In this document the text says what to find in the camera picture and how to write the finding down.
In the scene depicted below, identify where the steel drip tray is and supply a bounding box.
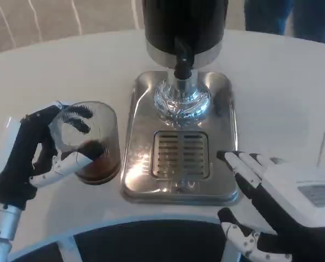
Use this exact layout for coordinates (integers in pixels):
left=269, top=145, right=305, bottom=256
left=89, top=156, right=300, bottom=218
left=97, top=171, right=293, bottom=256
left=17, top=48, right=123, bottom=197
left=120, top=70, right=240, bottom=205

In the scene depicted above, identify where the clear ribbed glass cup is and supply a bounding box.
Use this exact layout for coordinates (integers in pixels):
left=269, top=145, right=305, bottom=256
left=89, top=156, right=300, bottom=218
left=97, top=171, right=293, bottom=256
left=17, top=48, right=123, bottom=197
left=48, top=100, right=122, bottom=184

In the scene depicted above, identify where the slotted steel tray grid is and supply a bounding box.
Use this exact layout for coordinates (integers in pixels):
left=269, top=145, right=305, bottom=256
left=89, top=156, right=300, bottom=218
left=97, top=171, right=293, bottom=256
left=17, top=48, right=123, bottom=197
left=151, top=130, right=210, bottom=180

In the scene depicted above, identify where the robot black torso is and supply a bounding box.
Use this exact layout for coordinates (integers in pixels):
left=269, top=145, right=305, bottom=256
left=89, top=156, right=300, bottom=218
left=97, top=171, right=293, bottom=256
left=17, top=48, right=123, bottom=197
left=8, top=215, right=244, bottom=262

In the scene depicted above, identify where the black steel drink dispenser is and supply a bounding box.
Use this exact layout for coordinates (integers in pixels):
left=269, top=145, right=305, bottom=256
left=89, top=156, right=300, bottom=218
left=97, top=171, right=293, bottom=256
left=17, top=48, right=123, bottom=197
left=142, top=0, right=229, bottom=128

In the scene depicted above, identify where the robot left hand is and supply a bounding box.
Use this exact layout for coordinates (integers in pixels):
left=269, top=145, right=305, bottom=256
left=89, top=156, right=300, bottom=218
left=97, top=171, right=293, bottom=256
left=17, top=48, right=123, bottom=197
left=0, top=99, right=106, bottom=211

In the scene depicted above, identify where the black dispenser tap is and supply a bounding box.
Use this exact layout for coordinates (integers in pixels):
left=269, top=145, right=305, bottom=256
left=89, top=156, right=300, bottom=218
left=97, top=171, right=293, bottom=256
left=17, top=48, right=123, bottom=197
left=173, top=37, right=193, bottom=80

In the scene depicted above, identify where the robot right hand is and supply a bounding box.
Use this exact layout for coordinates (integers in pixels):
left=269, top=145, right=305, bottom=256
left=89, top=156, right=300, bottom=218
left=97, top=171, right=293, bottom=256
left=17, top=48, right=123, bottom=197
left=216, top=149, right=325, bottom=262

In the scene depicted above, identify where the person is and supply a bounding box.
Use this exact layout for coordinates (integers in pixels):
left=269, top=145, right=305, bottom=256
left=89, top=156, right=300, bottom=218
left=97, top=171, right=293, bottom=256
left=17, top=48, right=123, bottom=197
left=244, top=0, right=325, bottom=46

